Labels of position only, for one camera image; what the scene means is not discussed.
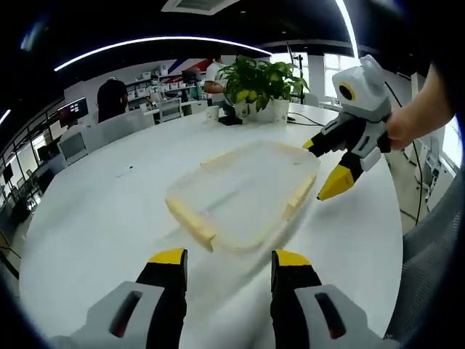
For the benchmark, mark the white storage shelves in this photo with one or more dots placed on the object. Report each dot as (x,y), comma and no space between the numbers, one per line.
(145,81)

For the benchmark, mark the potted green plant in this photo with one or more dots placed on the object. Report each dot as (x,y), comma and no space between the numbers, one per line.
(258,83)

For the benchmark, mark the white office chair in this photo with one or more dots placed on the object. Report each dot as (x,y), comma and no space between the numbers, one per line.
(72,147)
(123,127)
(170,109)

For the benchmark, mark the clear container with yellow clips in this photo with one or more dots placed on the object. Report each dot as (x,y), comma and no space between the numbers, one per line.
(239,189)

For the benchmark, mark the black tripod stand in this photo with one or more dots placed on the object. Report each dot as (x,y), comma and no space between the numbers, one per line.
(299,72)

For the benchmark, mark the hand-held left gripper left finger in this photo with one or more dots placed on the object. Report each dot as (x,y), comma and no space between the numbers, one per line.
(145,309)

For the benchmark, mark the computer monitor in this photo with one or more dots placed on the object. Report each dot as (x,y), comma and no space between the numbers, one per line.
(74,111)

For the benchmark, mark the curved ceiling light strip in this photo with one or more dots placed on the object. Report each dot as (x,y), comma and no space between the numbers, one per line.
(163,41)

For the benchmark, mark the person's right hand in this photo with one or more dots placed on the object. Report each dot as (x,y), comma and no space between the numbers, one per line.
(401,127)

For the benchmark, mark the small black box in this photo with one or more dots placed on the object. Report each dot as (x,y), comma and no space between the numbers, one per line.
(230,120)

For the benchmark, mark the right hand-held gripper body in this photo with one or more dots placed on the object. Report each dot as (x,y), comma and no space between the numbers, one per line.
(363,94)

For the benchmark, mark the grey mesh chair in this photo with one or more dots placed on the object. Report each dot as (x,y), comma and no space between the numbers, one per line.
(436,254)

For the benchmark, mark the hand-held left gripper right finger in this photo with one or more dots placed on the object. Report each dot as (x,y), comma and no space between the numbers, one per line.
(309,312)

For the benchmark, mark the ceiling air vent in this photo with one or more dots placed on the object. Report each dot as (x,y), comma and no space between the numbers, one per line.
(200,5)

